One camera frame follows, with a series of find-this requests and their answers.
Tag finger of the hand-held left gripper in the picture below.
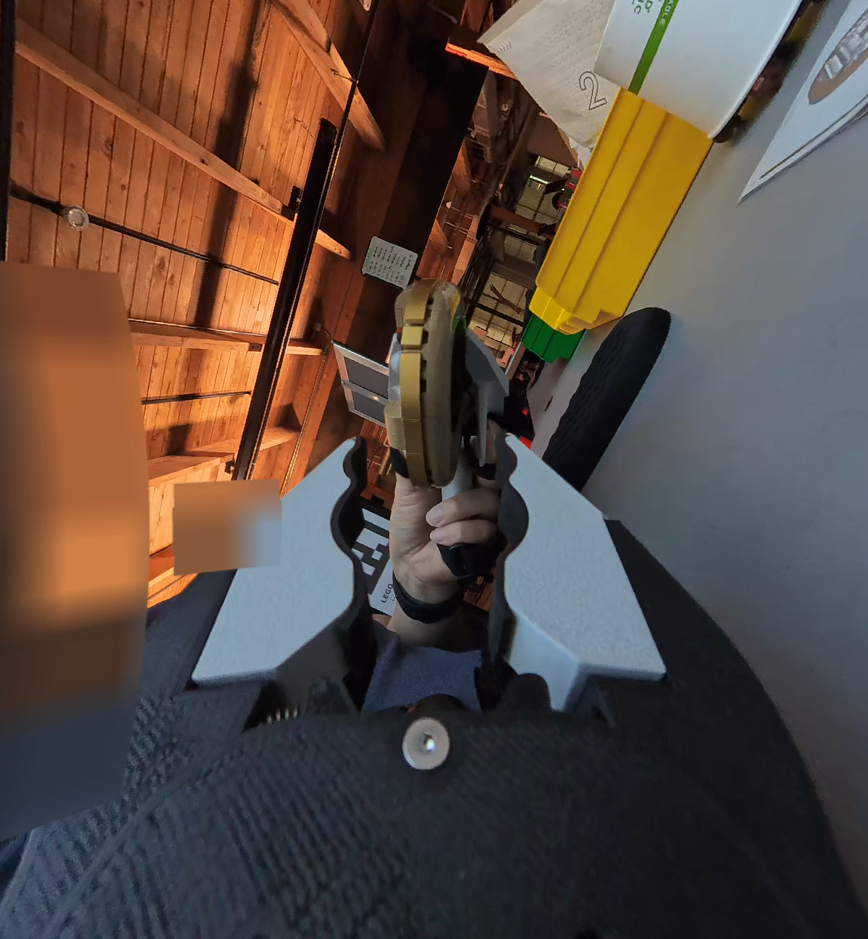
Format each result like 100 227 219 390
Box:
465 323 513 472

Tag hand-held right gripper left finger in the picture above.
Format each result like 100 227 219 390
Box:
190 438 374 687

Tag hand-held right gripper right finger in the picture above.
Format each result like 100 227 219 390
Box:
489 433 667 711

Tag round gold lego model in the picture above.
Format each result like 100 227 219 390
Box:
383 278 473 490

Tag person's left forearm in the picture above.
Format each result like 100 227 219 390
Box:
388 607 480 652

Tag lego instruction booklet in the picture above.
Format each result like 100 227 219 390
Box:
738 0 868 204

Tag person's left hand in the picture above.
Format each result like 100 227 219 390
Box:
388 475 506 589

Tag green plastic bin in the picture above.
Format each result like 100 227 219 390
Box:
520 311 587 363

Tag yellow plastic bin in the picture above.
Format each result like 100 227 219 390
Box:
528 285 620 336
532 88 714 335

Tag black framed marker sign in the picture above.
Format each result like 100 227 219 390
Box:
352 497 407 615

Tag black wristband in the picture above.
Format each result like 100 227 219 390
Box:
391 578 462 626

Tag black mesh chair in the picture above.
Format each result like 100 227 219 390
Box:
543 307 672 492

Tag grey framed screen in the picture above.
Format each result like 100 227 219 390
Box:
333 339 393 421

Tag person's blue jeans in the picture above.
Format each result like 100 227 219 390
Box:
364 629 484 715

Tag black pole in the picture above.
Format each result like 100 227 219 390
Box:
231 117 340 483

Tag white paper bag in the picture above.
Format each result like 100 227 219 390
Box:
477 0 630 149

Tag white paper cup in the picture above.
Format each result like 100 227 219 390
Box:
593 0 803 142

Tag white wall note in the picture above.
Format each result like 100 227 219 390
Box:
361 235 419 288

